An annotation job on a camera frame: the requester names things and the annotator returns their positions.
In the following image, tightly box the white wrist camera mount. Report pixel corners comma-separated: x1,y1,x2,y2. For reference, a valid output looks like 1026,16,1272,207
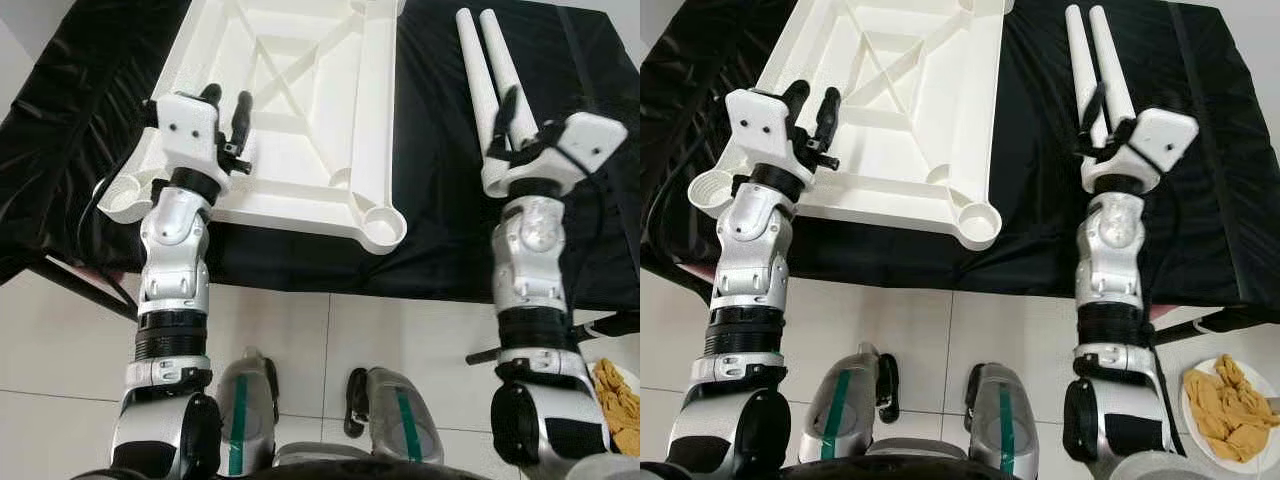
483,112,631,199
722,87,801,171
1080,108,1199,193
150,92,233,179

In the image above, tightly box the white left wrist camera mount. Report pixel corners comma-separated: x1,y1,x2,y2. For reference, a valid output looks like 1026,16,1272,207
150,92,233,179
722,87,801,171

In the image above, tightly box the black table cloth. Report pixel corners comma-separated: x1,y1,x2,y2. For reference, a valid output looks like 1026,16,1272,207
640,0,1280,321
0,0,641,311

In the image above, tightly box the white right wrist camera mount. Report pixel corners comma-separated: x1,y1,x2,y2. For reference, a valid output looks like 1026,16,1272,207
1080,108,1199,193
483,112,631,199

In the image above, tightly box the black robot waist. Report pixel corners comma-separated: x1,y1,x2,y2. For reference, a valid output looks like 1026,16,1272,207
750,455,1101,480
245,455,491,480

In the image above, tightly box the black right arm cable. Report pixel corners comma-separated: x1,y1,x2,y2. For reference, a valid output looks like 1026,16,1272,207
1140,300,1186,456

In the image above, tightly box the white plastic table top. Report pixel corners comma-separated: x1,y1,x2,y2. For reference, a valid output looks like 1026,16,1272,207
97,0,409,256
688,0,1004,251

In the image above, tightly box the black metal table frame leg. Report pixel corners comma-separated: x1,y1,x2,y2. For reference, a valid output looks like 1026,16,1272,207
1150,305,1280,336
465,310,641,366
40,255,141,321

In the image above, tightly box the crumpled yellow cloth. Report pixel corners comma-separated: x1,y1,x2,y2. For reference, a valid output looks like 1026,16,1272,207
592,360,641,456
1185,355,1276,461

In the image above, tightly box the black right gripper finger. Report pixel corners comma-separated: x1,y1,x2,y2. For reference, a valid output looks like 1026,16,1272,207
1084,82,1110,149
494,85,522,151

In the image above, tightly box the white round plate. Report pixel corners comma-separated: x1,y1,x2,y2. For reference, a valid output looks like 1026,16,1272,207
1180,355,1280,463
590,358,641,461

